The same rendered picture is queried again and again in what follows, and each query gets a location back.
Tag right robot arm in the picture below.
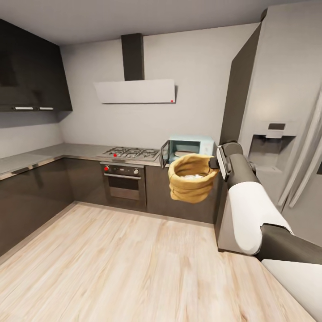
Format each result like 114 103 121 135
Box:
209 140 322 322

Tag microwave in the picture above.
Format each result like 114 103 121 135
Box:
160 134 214 170

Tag popcorn bag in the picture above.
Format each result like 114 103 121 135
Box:
168 154 220 203

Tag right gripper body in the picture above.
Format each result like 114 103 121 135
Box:
209 157 220 169

